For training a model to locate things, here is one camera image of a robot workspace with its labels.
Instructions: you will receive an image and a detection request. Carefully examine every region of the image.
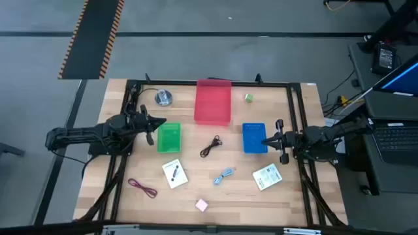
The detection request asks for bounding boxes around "black power adapter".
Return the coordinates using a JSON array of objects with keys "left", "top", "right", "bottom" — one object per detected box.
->
[{"left": 371, "top": 43, "right": 398, "bottom": 77}]

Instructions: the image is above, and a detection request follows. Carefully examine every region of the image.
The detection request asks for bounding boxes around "maroon cable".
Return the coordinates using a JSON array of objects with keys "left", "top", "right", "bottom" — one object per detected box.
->
[{"left": 127, "top": 178, "right": 159, "bottom": 199}]

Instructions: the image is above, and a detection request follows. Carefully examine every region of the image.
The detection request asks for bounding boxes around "red plastic bin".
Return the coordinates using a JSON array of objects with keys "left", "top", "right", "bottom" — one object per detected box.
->
[{"left": 193, "top": 78, "right": 233, "bottom": 127}]

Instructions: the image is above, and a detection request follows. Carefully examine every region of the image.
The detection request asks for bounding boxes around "silver bracket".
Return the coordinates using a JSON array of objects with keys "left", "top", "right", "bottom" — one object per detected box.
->
[
  {"left": 283, "top": 227, "right": 323, "bottom": 235},
  {"left": 101, "top": 224, "right": 140, "bottom": 235}
]

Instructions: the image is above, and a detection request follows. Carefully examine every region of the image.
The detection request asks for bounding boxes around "white paper sheet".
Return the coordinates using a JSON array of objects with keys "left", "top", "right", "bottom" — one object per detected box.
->
[{"left": 325, "top": 117, "right": 346, "bottom": 155}]

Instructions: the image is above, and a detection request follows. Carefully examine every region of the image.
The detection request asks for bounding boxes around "monitor with blue screen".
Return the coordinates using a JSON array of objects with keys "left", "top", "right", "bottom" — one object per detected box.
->
[{"left": 372, "top": 54, "right": 418, "bottom": 98}]

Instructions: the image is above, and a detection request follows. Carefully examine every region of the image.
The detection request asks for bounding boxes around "green plastic bin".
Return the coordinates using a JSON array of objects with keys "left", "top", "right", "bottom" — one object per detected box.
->
[{"left": 157, "top": 121, "right": 182, "bottom": 154}]

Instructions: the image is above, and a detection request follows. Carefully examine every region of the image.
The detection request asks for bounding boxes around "yellow cable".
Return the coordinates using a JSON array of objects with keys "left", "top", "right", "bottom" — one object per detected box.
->
[{"left": 324, "top": 0, "right": 352, "bottom": 12}]

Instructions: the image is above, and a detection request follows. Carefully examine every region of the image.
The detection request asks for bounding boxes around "black crossbar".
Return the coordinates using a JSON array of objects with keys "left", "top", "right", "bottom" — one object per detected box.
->
[{"left": 0, "top": 219, "right": 418, "bottom": 235}]

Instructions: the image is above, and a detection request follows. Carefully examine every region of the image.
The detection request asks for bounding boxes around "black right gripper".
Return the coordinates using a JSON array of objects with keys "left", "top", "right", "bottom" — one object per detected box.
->
[{"left": 261, "top": 119, "right": 302, "bottom": 165}]

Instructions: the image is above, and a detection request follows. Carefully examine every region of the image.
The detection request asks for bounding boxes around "black aluminium frame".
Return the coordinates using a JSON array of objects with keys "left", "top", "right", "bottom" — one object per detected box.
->
[{"left": 74, "top": 72, "right": 347, "bottom": 229}]

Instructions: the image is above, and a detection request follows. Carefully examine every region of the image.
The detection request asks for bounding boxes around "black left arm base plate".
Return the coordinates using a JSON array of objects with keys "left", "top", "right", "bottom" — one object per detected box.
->
[{"left": 88, "top": 129, "right": 135, "bottom": 157}]

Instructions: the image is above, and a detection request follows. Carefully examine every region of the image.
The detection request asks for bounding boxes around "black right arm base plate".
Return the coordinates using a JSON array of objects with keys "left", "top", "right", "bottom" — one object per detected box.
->
[{"left": 292, "top": 133, "right": 339, "bottom": 161}]

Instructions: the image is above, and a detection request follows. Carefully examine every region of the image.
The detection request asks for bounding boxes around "white box with adapter print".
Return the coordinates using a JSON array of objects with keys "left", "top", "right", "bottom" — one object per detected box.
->
[{"left": 161, "top": 159, "right": 189, "bottom": 190}]

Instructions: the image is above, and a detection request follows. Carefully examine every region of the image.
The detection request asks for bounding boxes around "light blue cable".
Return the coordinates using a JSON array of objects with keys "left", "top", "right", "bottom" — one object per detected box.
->
[{"left": 213, "top": 167, "right": 235, "bottom": 186}]

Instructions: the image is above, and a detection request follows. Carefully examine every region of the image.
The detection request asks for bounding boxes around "round metal disc weight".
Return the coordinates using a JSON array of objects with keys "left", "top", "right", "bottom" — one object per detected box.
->
[{"left": 154, "top": 88, "right": 174, "bottom": 108}]

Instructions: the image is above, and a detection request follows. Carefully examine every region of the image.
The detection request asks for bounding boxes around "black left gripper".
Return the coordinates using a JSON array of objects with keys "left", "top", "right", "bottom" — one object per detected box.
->
[{"left": 129, "top": 104, "right": 167, "bottom": 146}]

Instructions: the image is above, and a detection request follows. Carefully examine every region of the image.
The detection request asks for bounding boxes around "black mat with orange stripes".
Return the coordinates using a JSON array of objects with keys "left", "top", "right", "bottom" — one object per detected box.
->
[{"left": 57, "top": 0, "right": 126, "bottom": 80}]

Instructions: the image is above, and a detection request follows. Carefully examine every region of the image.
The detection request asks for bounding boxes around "blue plastic bin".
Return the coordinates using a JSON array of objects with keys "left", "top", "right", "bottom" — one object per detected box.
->
[{"left": 242, "top": 122, "right": 269, "bottom": 155}]

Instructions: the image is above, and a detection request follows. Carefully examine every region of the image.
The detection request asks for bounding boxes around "pink cube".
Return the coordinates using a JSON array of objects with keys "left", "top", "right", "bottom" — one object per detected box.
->
[{"left": 195, "top": 198, "right": 210, "bottom": 213}]

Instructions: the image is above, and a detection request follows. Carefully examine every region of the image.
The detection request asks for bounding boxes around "black laptop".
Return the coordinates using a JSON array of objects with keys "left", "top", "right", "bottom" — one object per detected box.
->
[{"left": 368, "top": 119, "right": 418, "bottom": 166}]

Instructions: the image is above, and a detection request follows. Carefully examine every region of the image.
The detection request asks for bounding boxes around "black desk leg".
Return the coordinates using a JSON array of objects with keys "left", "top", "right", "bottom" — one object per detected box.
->
[{"left": 357, "top": 0, "right": 418, "bottom": 54}]

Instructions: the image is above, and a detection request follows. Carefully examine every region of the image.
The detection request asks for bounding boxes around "white box with green print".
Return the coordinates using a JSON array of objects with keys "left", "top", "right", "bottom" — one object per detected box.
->
[{"left": 252, "top": 163, "right": 283, "bottom": 191}]

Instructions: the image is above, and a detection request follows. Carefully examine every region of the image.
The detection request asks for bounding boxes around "dark grey desk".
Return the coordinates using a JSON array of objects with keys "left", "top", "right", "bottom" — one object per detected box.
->
[{"left": 347, "top": 42, "right": 418, "bottom": 196}]

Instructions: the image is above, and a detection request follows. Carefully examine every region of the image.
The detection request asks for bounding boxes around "grey chair leg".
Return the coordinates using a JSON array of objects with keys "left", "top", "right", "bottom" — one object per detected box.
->
[{"left": 0, "top": 142, "right": 26, "bottom": 158}]

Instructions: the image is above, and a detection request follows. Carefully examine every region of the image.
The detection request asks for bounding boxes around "dark brown cable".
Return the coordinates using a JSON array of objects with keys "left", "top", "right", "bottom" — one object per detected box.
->
[{"left": 199, "top": 134, "right": 223, "bottom": 159}]

